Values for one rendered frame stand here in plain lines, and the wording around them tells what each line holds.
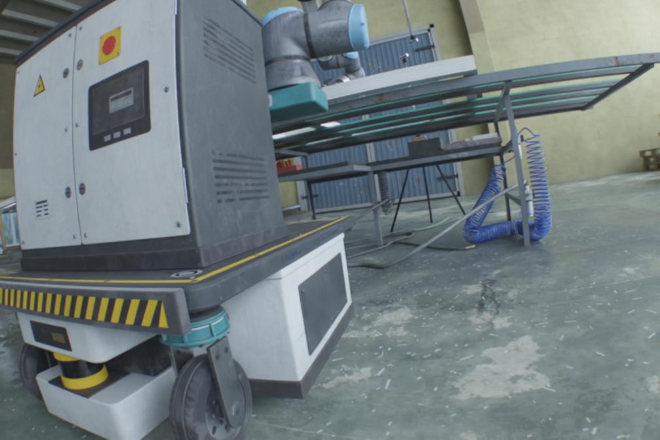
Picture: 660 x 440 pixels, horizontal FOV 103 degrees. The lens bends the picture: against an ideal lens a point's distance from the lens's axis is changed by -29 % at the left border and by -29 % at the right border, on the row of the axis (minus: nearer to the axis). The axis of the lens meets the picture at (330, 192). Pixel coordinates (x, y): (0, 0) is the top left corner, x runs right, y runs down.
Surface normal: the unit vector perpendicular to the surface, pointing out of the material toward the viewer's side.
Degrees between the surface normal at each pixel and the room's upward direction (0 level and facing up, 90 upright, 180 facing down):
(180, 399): 52
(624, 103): 90
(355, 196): 90
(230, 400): 90
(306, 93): 90
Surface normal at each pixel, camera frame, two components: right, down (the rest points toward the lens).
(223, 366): 0.96, -0.14
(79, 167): -0.25, 0.03
